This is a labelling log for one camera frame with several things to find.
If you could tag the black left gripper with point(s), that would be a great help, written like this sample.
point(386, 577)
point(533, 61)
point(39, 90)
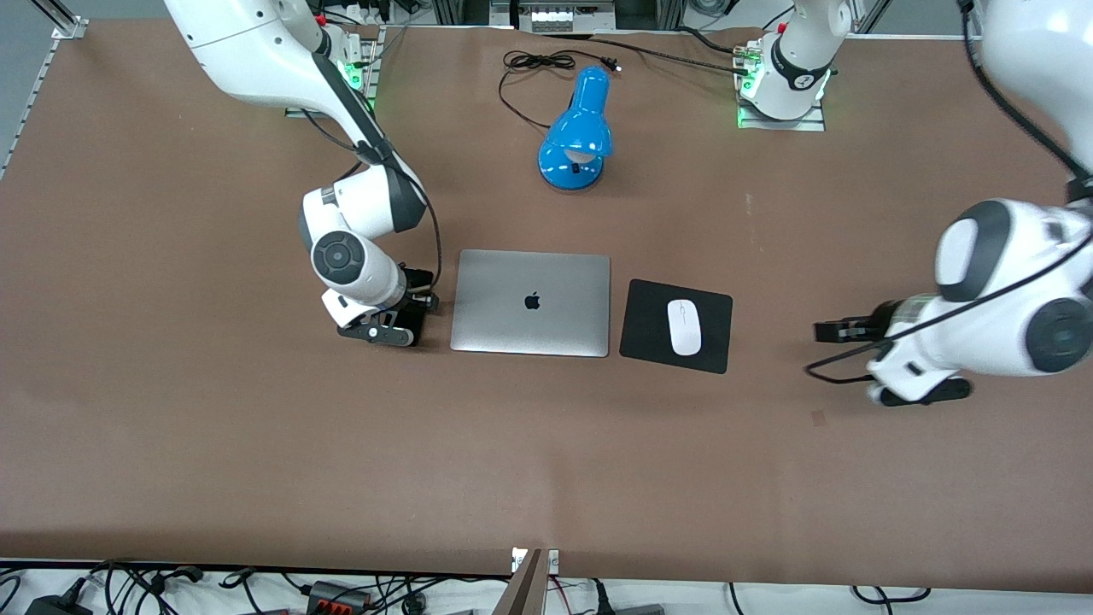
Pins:
point(873, 327)

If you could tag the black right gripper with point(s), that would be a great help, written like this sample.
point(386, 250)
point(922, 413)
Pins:
point(417, 285)

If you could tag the black smartphone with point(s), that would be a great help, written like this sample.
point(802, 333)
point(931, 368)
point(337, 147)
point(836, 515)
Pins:
point(418, 329)

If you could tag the white computer mouse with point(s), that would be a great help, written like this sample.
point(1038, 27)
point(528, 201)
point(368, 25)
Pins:
point(684, 327)

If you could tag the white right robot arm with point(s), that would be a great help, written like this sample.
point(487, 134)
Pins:
point(256, 51)

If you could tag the black mouse pad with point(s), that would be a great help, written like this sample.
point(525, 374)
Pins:
point(649, 337)

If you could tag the silver closed laptop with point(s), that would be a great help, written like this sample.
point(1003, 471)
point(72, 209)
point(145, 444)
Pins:
point(531, 303)

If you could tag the blue desk lamp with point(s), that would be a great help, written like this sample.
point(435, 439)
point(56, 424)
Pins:
point(579, 128)

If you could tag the white power strip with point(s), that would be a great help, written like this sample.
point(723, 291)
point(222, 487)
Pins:
point(568, 19)

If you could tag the grey box with orange connectors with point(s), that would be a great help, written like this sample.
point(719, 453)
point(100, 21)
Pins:
point(340, 598)

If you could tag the black power adapter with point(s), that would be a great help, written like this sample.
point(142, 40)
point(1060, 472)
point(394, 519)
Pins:
point(55, 605)

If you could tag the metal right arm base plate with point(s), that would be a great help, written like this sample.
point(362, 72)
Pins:
point(369, 85)

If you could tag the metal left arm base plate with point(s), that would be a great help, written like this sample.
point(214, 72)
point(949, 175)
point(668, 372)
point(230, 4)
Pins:
point(815, 121)

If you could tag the metal mounting bracket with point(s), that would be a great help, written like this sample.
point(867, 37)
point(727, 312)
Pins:
point(552, 561)

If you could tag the wooden post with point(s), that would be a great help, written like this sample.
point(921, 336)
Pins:
point(523, 589)

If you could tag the aluminium table edge rail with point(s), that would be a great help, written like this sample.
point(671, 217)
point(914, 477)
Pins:
point(30, 102)

